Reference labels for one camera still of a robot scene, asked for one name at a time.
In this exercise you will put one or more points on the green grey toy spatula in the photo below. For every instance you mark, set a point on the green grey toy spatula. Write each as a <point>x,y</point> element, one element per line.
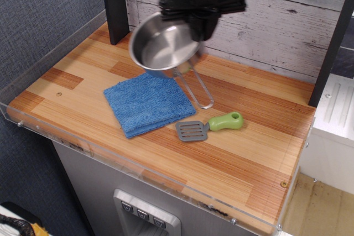
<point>197,130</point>

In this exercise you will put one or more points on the stainless steel saucepan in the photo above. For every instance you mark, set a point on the stainless steel saucepan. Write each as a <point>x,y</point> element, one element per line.
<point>169,49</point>

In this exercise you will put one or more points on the yellow object bottom left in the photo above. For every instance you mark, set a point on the yellow object bottom left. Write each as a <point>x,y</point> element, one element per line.
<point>39,231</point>

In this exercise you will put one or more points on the dark right frame post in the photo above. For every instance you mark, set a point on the dark right frame post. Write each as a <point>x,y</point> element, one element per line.
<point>330,57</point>

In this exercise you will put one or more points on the dark left frame post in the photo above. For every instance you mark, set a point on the dark left frame post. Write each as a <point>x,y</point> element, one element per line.
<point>117,20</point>

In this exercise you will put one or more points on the grey toy kitchen cabinet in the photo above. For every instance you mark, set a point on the grey toy kitchen cabinet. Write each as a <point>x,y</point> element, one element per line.
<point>95,182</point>

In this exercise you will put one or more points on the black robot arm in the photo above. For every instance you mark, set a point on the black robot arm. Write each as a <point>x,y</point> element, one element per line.
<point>201,15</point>

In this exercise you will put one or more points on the white toy sink unit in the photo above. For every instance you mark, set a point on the white toy sink unit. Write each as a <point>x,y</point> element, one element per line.
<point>328,152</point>

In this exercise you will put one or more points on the blue folded cloth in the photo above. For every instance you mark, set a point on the blue folded cloth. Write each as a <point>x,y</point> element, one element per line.
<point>145,103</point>

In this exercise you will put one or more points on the clear acrylic guard rail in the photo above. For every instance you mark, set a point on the clear acrylic guard rail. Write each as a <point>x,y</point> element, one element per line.
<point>244,174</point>

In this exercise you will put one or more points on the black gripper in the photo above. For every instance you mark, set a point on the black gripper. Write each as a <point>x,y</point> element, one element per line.
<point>211,9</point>

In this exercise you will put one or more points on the silver button panel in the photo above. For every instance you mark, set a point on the silver button panel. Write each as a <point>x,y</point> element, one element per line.
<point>138,217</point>

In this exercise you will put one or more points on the dark frame post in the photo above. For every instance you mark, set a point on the dark frame post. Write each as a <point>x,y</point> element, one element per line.
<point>330,57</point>
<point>117,20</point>

